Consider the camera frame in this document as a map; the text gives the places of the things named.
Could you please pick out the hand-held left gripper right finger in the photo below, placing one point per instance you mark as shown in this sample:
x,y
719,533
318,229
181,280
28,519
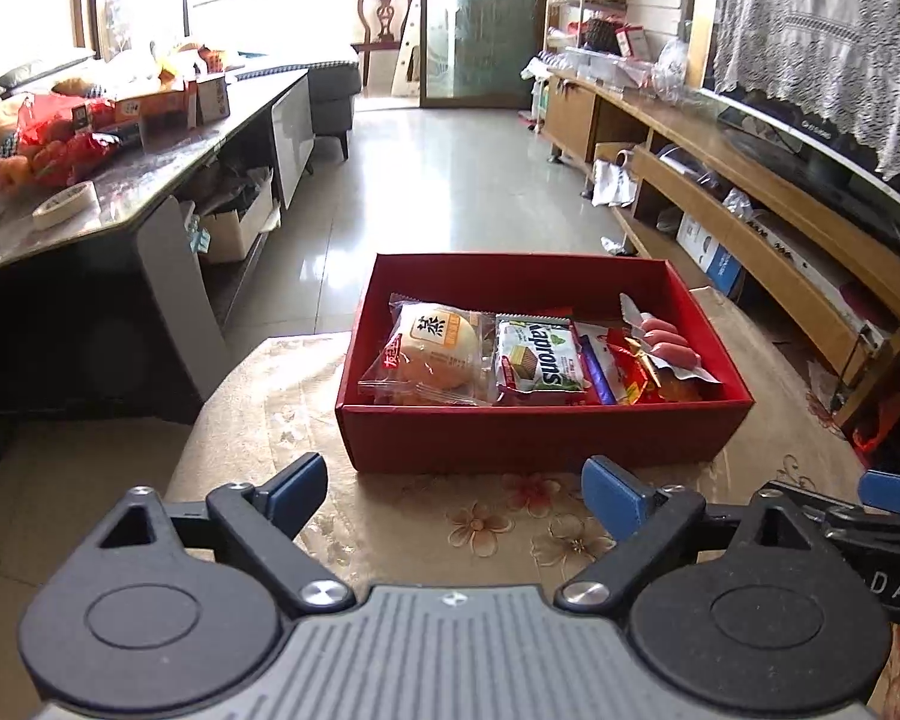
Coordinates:
x,y
611,499

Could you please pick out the white plastic bag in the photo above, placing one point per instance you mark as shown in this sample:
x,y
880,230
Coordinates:
x,y
615,184

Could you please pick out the clear yellow noodle snack packet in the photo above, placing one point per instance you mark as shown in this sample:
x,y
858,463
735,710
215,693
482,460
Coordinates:
x,y
679,390

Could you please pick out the dark coffee table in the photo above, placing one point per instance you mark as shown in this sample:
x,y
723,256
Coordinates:
x,y
157,157

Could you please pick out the white tape roll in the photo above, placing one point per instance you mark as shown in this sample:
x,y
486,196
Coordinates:
x,y
64,217

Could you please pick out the silver set-top box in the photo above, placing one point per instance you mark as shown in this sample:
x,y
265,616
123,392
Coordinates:
x,y
810,262

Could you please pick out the small red and white box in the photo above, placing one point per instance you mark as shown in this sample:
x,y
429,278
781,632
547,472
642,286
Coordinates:
x,y
630,41

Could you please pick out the green and white wafer packet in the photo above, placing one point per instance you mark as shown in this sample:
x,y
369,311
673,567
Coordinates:
x,y
540,364

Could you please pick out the clear plastic bag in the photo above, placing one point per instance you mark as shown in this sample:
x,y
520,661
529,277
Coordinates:
x,y
673,67

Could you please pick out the red cardboard box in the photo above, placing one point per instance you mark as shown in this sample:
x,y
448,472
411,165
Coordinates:
x,y
540,435

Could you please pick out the white and blue box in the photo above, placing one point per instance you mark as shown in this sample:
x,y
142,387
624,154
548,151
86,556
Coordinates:
x,y
709,251

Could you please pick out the peach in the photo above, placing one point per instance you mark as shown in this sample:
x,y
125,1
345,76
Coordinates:
x,y
7,176

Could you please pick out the flat screen television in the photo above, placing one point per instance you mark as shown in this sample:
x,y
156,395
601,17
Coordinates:
x,y
795,142

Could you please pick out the red plastic fruit bag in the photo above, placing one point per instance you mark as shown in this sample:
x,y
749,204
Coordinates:
x,y
67,139

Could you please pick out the shiny red gummy packet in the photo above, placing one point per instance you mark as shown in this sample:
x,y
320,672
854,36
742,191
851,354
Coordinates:
x,y
630,371

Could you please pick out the open cardboard box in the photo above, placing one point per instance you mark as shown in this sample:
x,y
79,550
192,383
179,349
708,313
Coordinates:
x,y
232,232

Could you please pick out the wooden television cabinet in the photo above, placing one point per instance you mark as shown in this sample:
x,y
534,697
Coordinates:
x,y
705,127

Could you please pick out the small white carton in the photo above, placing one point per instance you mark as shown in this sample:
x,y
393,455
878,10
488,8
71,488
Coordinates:
x,y
214,97

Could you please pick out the orange plastic bag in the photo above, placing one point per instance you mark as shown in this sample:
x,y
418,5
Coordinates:
x,y
881,427

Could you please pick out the grey sofa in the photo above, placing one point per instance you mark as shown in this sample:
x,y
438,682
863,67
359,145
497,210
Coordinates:
x,y
330,82

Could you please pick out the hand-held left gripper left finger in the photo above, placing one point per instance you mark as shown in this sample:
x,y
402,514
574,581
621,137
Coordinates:
x,y
296,487

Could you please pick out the white lace cloth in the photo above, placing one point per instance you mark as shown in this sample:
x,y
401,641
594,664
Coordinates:
x,y
817,30

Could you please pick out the dark wooden chair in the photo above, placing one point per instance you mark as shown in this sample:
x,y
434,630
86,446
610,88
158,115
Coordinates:
x,y
382,7

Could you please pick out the glass sliding door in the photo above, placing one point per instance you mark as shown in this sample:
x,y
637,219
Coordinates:
x,y
487,15

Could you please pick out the steamed cake packet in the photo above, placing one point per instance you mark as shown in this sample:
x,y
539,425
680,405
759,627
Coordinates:
x,y
427,360

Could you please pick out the blue snack packet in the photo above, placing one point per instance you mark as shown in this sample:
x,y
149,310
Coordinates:
x,y
598,375

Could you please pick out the clear sausage packet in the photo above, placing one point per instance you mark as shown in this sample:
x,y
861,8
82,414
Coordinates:
x,y
667,345

